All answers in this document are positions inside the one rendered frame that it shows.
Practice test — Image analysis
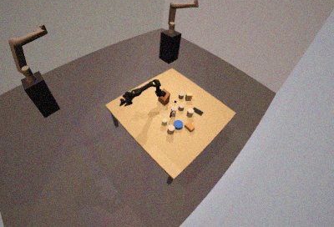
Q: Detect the dark blue cylinder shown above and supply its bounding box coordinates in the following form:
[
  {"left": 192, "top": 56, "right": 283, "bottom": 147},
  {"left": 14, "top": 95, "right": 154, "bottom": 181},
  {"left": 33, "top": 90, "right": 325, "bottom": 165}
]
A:
[{"left": 174, "top": 120, "right": 184, "bottom": 130}]

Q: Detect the pale yellow cylinder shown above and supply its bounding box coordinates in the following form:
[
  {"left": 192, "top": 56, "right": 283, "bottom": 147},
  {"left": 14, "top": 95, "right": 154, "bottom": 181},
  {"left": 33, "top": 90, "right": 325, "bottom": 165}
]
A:
[{"left": 162, "top": 118, "right": 167, "bottom": 126}]

